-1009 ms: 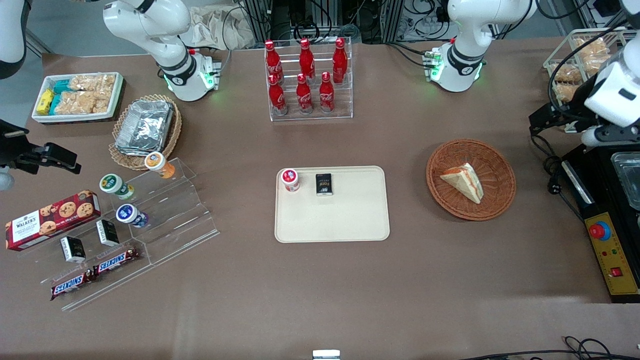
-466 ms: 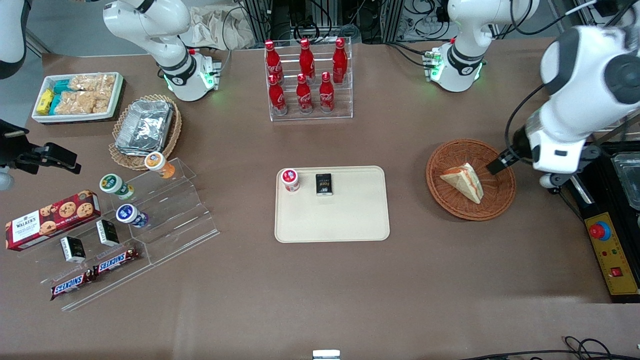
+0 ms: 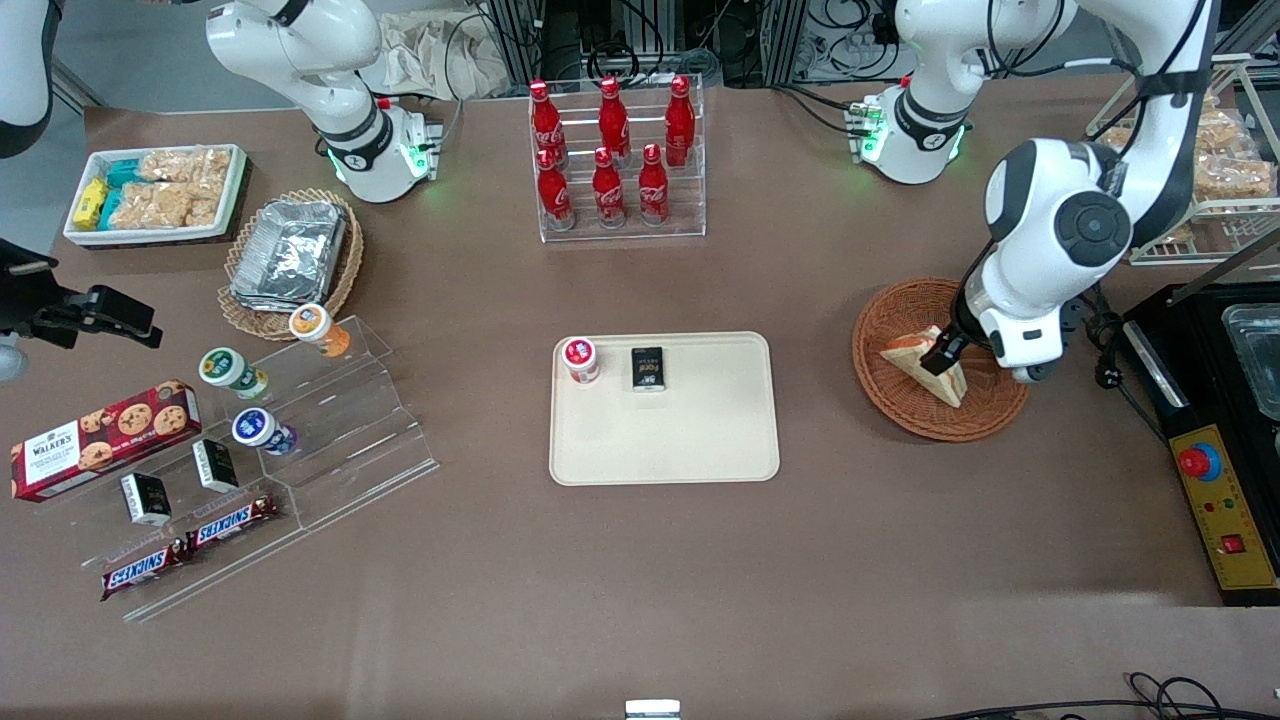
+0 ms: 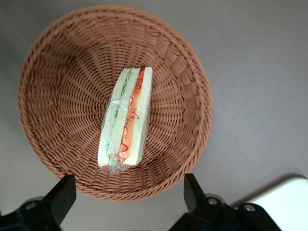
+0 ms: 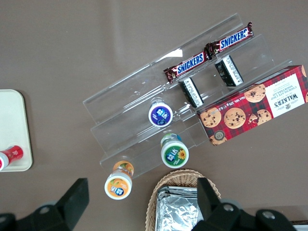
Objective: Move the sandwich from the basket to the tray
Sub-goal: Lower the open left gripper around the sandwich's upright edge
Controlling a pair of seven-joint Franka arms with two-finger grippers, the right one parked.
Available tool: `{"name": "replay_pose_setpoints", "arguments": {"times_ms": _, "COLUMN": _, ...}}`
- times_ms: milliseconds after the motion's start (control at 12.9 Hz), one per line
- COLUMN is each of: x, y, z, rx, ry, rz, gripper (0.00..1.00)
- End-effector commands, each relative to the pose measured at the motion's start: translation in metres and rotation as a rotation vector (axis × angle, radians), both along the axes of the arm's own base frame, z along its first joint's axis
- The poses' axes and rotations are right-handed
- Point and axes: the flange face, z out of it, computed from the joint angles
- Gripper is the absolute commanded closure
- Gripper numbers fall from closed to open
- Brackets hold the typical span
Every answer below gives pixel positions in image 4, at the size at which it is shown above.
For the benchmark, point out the triangle sandwich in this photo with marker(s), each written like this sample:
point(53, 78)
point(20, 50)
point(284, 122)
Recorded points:
point(139, 115)

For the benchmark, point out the round brown wicker basket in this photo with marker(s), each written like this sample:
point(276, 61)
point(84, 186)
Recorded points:
point(72, 103)

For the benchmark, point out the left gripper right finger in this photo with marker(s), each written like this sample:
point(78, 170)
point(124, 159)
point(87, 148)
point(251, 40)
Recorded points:
point(207, 209)

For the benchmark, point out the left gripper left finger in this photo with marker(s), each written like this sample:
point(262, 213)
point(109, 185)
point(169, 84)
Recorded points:
point(55, 202)

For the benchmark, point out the beige plastic tray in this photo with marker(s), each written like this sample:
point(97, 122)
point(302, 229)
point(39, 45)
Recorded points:
point(284, 199)

